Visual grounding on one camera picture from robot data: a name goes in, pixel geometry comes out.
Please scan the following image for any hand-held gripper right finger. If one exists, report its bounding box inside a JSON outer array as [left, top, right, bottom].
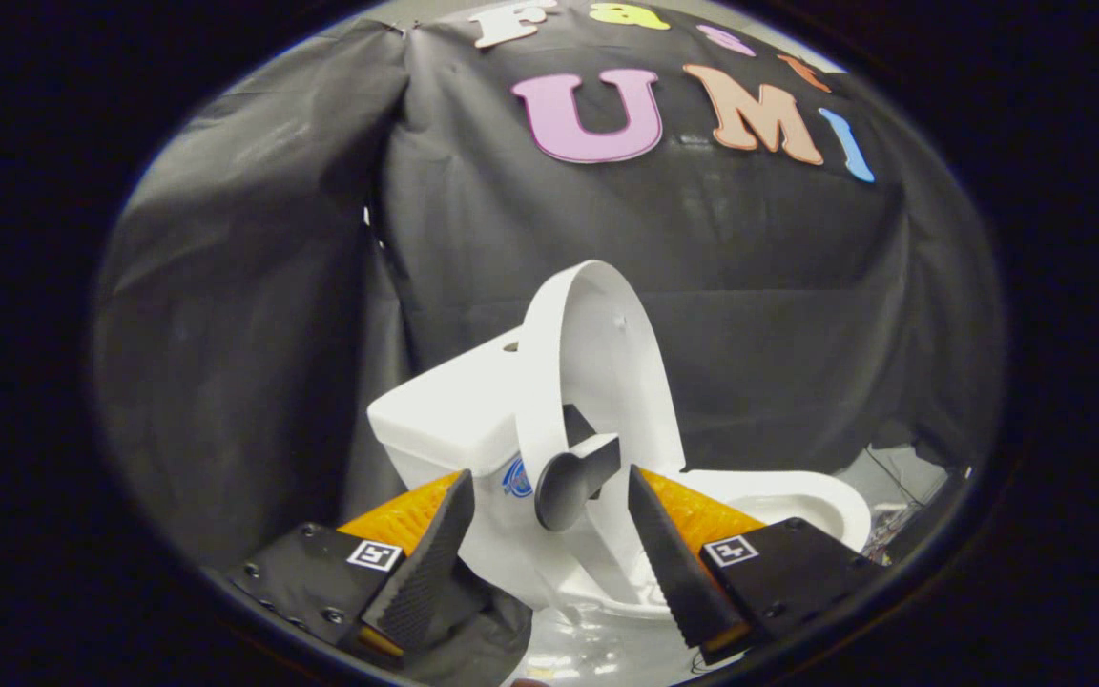
[[628, 465, 886, 667]]

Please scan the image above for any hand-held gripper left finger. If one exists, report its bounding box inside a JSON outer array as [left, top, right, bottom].
[[225, 469, 476, 669]]

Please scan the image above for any white toilet lid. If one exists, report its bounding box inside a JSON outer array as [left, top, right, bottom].
[[514, 260, 687, 612]]

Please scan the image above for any white toilet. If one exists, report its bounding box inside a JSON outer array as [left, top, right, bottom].
[[366, 327, 873, 623]]

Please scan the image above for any black backdrop cloth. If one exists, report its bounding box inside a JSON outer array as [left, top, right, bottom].
[[92, 0, 1006, 687]]

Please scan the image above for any tangle of floor cables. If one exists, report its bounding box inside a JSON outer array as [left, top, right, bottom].
[[855, 445, 940, 566]]

